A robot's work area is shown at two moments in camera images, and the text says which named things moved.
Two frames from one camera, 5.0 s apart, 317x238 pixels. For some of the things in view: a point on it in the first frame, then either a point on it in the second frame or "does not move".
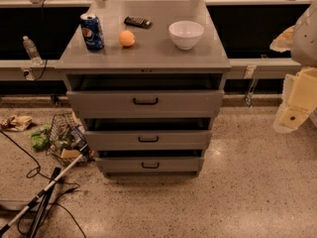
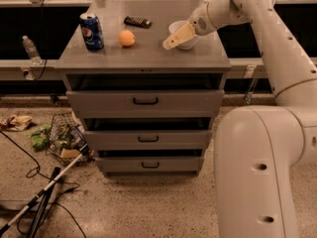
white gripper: [305, 39] → [199, 23]
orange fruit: [127, 38] does not move
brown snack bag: [16, 123] does not move
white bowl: [185, 34] does not move
